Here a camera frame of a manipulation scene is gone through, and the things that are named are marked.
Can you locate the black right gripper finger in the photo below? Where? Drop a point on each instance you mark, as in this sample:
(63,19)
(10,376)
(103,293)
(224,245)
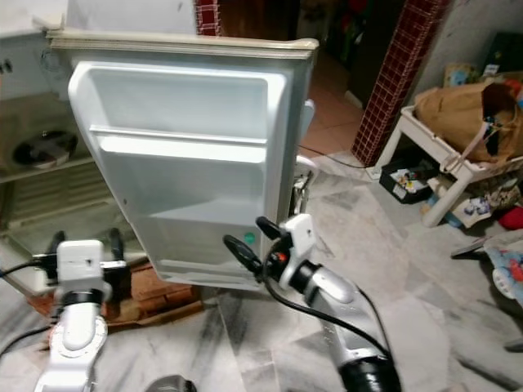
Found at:
(271,229)
(243,255)

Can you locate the brown brick fridge base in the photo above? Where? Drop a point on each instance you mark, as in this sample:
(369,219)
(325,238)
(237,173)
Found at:
(159,298)

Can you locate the white fridge cabinet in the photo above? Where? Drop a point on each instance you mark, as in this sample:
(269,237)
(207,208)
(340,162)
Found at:
(33,204)

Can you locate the clear fridge door bin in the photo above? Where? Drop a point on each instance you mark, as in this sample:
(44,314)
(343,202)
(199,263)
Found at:
(196,272)

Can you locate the white fridge door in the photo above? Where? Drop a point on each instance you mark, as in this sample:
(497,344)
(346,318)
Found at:
(188,196)

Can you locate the black cooking pot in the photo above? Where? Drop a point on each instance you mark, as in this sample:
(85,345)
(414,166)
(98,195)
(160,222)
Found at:
(55,149)

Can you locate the grey robot leg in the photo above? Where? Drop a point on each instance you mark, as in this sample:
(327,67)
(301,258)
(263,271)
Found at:
(172,384)

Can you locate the black storage box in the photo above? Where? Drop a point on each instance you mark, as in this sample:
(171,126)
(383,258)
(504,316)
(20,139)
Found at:
(409,181)

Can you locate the white plastic table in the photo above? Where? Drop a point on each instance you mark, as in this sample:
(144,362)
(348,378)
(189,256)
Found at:
(400,135)

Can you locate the red tiled pillar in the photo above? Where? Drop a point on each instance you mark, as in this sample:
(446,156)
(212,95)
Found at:
(396,82)

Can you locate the dark flat slipper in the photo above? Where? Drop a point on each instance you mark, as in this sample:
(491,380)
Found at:
(474,245)

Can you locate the printed paper pack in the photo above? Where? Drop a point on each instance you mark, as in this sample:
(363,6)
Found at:
(474,212)

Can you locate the brown cloth bag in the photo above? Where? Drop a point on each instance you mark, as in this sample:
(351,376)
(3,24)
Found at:
(458,114)

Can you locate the blue white toy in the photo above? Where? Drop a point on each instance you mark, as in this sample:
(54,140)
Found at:
(508,273)

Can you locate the colourful picture box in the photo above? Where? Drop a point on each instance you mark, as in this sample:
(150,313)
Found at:
(461,75)

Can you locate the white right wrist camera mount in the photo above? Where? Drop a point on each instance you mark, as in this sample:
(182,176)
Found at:
(301,238)

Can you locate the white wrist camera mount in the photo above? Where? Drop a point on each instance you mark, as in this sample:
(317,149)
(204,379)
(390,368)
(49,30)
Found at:
(80,265)
(301,238)

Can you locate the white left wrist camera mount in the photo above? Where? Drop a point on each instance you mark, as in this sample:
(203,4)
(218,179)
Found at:
(80,265)

